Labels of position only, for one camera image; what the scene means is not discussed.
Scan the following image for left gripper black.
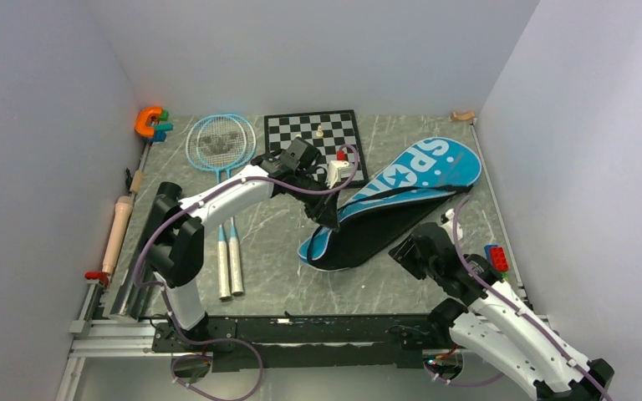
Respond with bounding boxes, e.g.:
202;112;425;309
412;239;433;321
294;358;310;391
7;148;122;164
290;171;342;233

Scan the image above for blue racket cover bag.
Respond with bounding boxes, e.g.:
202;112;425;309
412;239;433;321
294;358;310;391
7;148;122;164
298;137;482;272

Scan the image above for black shuttlecock tube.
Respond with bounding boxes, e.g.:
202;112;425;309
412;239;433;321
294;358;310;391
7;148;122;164
109;181;184;324

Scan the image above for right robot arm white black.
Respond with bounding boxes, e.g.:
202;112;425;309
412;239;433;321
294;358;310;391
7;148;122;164
389;222;614;400

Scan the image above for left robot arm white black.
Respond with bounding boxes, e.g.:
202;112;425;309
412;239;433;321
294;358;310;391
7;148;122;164
135;138;343;351

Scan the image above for colourful toy brick stack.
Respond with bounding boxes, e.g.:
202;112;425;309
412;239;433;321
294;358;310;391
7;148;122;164
484;244;510;279

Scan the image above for black white chessboard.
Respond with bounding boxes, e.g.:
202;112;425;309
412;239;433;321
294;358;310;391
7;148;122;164
264;109;369;188

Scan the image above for small wooden piece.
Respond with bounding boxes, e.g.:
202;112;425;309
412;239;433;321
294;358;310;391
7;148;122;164
450;110;476;122

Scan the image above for orange green toy blocks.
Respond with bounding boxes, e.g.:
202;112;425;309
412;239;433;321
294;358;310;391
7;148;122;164
135;106;173;143

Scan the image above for wooden pin toy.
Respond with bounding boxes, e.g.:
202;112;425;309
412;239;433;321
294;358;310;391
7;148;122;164
102;169;143;277

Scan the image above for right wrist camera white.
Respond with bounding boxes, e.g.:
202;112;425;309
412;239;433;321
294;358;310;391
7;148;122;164
441;208;456;225

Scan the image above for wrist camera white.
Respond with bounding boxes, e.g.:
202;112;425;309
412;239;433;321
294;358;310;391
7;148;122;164
326;150;357;189
441;208;456;225

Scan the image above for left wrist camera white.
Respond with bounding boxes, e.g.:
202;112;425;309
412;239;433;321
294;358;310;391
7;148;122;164
326;150;357;189

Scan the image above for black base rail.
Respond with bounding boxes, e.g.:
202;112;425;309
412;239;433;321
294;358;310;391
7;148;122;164
151;313;455;373

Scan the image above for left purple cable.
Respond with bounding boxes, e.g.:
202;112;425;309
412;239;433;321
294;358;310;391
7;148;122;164
132;145;361;401

